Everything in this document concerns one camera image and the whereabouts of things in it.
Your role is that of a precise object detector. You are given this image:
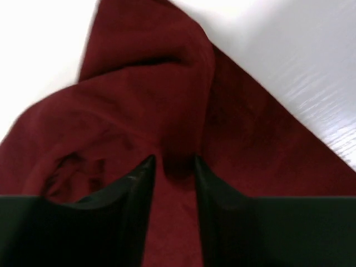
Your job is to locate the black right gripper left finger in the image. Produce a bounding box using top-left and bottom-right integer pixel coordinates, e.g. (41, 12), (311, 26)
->
(1, 156), (156, 266)

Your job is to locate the dark red t-shirt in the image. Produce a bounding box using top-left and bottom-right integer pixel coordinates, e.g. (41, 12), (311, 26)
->
(1, 1), (355, 266)

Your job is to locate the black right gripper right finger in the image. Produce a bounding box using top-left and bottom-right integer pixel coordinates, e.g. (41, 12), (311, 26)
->
(195, 157), (355, 266)

